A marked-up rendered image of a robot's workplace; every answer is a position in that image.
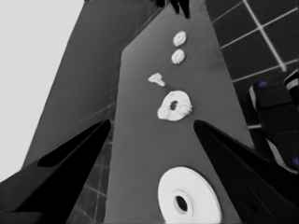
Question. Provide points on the small white toothed gear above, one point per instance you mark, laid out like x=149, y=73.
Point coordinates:
x=176, y=58
x=178, y=39
x=186, y=107
x=165, y=112

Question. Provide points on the large thick white disc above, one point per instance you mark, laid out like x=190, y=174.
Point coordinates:
x=199, y=186

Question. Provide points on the dark robot body block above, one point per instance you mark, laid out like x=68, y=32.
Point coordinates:
x=277, y=124

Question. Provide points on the small white T-shaped piece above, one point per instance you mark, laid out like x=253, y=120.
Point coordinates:
x=156, y=78

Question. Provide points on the white round carrier with pins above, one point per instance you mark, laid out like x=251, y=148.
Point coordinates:
x=177, y=95

